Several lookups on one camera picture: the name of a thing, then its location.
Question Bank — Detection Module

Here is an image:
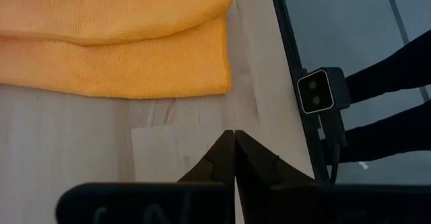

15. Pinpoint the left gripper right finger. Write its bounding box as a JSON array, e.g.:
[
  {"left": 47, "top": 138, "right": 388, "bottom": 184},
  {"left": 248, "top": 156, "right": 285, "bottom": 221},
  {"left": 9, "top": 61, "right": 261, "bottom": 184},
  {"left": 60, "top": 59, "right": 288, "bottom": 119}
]
[{"left": 234, "top": 129, "right": 317, "bottom": 224}]

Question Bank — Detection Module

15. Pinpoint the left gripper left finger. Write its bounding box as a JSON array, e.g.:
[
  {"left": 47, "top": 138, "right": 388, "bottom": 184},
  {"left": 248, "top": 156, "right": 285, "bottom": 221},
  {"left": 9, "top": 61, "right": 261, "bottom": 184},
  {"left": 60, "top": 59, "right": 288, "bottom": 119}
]
[{"left": 178, "top": 129, "right": 236, "bottom": 224}]

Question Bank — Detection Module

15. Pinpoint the orange microfiber towel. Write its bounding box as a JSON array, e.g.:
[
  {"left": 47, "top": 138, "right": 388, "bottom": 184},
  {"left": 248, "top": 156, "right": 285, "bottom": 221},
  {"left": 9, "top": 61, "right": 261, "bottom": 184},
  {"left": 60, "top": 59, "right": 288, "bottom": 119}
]
[{"left": 0, "top": 0, "right": 235, "bottom": 100}]

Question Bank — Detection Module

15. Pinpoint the black camera cable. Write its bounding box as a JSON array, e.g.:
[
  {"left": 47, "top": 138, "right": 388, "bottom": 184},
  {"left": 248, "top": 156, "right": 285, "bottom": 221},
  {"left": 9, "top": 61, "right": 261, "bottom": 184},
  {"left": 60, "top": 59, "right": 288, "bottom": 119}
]
[{"left": 319, "top": 111, "right": 348, "bottom": 184}]

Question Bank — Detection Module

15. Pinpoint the black table-level camera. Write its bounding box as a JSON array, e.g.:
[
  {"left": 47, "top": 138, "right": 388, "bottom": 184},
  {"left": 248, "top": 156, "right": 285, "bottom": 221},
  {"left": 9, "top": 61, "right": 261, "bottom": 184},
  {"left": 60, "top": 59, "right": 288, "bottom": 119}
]
[{"left": 296, "top": 66, "right": 352, "bottom": 116}]

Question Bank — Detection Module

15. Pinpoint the black metal rig frame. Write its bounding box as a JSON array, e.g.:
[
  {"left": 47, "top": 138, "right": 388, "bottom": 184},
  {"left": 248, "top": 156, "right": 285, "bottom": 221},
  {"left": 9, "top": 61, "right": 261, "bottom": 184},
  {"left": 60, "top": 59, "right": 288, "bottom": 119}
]
[{"left": 268, "top": 0, "right": 333, "bottom": 184}]

